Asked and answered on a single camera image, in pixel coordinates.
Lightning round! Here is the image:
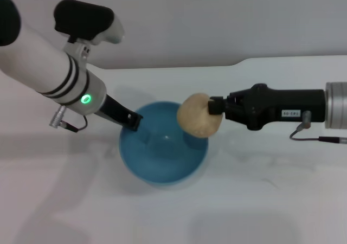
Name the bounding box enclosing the blue bowl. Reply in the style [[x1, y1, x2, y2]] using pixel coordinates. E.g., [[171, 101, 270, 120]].
[[119, 100, 209, 188]]

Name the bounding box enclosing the beige egg yolk pastry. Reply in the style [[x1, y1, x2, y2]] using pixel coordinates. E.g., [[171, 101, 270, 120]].
[[176, 92, 224, 138]]

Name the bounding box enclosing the arm connector cable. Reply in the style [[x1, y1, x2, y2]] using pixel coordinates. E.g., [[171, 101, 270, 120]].
[[289, 110, 347, 144], [48, 105, 88, 133]]

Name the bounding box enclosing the right arm connector cable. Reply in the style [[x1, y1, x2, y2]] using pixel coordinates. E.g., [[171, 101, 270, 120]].
[[289, 110, 347, 144]]

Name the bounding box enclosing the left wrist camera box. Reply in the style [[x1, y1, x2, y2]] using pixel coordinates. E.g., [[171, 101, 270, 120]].
[[54, 0, 125, 63]]

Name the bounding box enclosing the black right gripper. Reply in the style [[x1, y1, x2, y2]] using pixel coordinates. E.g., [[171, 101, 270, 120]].
[[208, 83, 326, 131]]

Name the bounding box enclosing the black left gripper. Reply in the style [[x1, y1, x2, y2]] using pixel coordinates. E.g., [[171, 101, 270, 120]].
[[99, 94, 144, 132]]

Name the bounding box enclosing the left arm connector cable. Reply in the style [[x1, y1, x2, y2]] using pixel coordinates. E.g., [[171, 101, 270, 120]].
[[48, 105, 88, 133]]

